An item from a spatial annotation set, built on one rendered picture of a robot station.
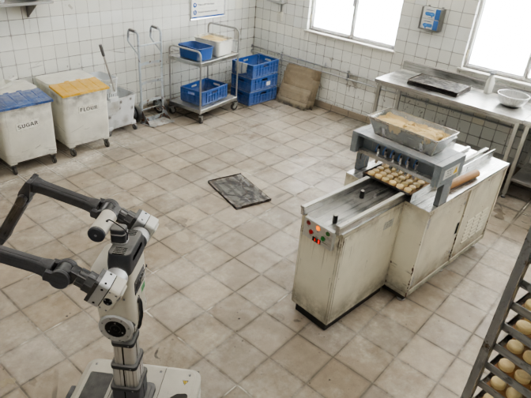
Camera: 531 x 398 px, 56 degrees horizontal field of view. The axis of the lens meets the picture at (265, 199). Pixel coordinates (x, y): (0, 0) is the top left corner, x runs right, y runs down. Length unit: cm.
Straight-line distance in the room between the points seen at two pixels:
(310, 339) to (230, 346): 55
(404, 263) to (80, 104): 369
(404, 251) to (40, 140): 375
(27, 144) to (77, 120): 58
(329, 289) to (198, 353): 94
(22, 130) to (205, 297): 268
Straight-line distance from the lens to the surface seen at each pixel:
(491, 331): 183
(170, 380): 295
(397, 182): 366
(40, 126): 556
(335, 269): 324
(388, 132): 360
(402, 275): 386
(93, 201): 240
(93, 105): 578
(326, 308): 346
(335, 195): 340
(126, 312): 228
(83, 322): 371
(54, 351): 356
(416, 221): 361
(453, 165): 352
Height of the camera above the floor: 252
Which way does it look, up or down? 30 degrees down
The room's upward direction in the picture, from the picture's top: 5 degrees clockwise
